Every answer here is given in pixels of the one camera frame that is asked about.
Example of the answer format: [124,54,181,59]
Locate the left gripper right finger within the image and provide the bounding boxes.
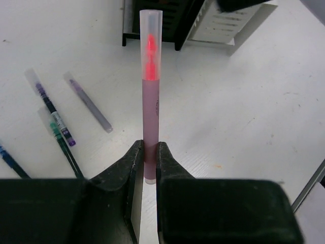
[156,142,304,243]

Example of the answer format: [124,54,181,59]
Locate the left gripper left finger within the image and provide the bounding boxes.
[1,140,144,243]

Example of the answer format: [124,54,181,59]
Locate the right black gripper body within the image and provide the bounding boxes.
[216,0,269,12]

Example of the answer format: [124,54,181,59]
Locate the mauve pen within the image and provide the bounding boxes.
[140,9,163,185]

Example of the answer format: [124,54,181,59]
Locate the grey pen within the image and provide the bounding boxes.
[63,72,113,133]

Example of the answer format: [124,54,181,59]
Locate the white slotted container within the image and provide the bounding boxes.
[184,1,278,55]

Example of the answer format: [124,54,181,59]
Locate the dark green pen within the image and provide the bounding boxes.
[38,107,84,178]

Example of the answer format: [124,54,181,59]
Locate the black slotted container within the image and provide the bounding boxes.
[122,1,204,51]

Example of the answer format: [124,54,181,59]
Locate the purple barcode pen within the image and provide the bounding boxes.
[24,69,76,146]

